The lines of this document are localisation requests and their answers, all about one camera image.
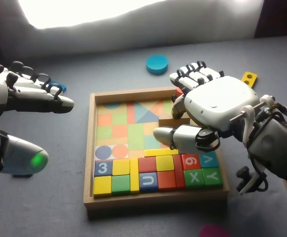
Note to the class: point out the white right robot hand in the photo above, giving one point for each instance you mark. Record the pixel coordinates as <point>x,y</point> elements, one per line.
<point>220,103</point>

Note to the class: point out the yellow rectangular holed block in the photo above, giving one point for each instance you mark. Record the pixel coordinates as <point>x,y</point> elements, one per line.
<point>252,82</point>

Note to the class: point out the blue round disc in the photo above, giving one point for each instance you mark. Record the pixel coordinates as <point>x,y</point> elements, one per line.
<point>157,63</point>

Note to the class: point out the pink object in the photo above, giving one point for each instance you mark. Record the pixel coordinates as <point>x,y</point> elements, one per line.
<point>213,232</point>

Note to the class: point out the wooden block tray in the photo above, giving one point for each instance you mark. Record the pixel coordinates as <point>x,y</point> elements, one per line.
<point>133,201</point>

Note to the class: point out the blue square holed block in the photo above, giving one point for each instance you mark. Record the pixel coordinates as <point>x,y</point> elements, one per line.
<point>61,87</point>

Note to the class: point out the teal cube with V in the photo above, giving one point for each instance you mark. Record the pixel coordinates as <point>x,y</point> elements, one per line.
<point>208,159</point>

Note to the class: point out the red cube with 9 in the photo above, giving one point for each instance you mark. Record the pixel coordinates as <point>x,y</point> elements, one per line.
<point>191,161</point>

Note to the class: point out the green cube with Y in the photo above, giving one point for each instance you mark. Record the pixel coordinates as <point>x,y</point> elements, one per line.
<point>212,176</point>

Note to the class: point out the yellow long wooden bar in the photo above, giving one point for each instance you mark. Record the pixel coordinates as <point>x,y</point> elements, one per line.
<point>160,152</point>
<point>134,175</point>

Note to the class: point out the green cube with X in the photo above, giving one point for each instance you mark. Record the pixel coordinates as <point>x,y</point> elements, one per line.
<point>194,178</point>

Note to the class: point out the red long wooden bar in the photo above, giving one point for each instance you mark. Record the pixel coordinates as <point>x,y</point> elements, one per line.
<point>178,172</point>

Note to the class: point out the yellow wooden cube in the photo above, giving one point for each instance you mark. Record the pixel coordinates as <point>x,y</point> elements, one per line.
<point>165,163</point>
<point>102,186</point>
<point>120,167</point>

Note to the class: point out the red wooden cube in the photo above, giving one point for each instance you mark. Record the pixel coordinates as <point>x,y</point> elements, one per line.
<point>147,165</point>
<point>167,180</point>

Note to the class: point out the blue cube with U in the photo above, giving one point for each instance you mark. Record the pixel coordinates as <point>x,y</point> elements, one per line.
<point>148,182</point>

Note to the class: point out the white backdrop sheet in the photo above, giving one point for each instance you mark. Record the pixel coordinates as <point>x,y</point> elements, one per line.
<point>133,29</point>

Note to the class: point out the green wooden cube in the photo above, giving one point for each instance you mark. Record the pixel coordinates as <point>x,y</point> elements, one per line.
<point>120,184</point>

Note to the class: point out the blue cube with 3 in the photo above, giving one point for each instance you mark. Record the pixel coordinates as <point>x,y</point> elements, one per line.
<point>103,168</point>

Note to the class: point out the grey table cloth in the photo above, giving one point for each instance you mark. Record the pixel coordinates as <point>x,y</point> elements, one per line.
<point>47,209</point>

